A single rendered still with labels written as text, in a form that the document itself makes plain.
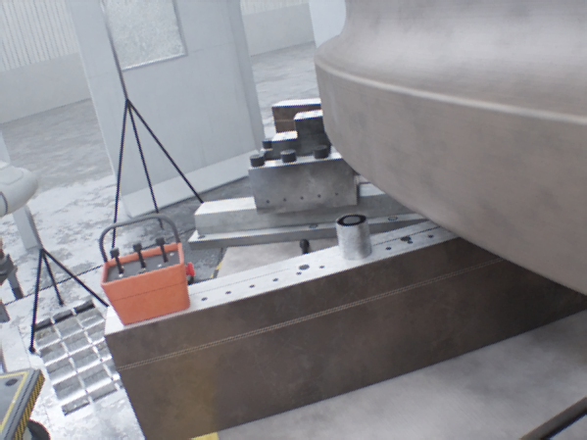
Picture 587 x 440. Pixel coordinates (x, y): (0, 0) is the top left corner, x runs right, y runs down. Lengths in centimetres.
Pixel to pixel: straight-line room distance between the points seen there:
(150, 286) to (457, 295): 80
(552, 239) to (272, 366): 80
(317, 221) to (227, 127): 228
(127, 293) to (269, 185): 117
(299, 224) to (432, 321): 109
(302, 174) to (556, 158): 156
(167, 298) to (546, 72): 90
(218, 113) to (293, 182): 231
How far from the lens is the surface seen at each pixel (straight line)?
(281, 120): 355
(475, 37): 108
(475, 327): 158
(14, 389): 198
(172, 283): 124
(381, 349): 147
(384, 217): 238
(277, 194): 229
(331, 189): 226
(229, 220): 249
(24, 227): 424
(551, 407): 147
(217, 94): 448
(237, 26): 465
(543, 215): 86
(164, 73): 430
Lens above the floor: 131
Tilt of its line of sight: 22 degrees down
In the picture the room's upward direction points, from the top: 11 degrees counter-clockwise
